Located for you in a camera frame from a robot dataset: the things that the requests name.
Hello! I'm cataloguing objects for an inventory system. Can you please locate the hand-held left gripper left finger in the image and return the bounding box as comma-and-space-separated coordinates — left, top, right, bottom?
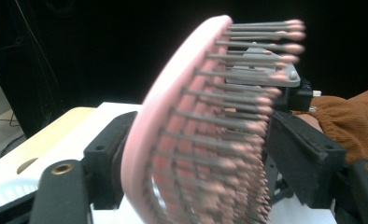
82, 111, 139, 211

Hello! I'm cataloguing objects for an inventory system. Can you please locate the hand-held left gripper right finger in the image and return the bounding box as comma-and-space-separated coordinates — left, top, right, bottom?
265, 110, 348, 209

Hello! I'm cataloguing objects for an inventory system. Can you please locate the pink hairbrush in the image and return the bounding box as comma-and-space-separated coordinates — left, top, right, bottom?
120, 14, 306, 224

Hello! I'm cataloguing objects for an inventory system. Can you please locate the white plastic basket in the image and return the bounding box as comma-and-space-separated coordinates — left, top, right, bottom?
0, 176, 40, 215

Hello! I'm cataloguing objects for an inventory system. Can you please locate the wooden table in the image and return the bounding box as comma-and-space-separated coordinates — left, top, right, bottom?
0, 106, 98, 177

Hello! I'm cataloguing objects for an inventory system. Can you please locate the black curtain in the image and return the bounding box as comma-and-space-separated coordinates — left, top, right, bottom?
0, 0, 368, 138

